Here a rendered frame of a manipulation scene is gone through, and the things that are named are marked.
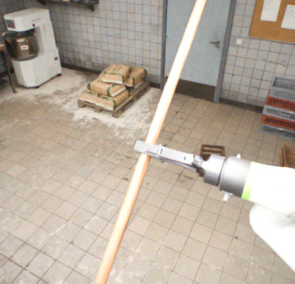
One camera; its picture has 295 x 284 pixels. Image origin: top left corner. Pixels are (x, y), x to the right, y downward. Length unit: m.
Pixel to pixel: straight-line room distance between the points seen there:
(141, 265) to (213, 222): 0.88
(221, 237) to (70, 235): 1.51
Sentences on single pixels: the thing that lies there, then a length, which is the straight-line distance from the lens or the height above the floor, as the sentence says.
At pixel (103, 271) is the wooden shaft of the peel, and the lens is 0.79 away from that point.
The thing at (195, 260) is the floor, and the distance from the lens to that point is 2.86.
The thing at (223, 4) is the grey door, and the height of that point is 1.61.
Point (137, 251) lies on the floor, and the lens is 2.87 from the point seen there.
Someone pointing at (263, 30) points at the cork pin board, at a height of 1.31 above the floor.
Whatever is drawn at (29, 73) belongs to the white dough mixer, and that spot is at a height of 0.34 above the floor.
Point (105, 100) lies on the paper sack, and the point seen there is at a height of 0.27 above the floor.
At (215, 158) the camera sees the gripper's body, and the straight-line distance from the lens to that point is 0.70.
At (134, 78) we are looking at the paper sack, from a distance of 4.95.
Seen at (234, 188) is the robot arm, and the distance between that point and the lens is 0.68.
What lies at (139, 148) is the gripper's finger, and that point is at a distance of 0.75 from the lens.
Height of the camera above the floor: 2.44
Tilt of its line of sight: 36 degrees down
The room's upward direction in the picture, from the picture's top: straight up
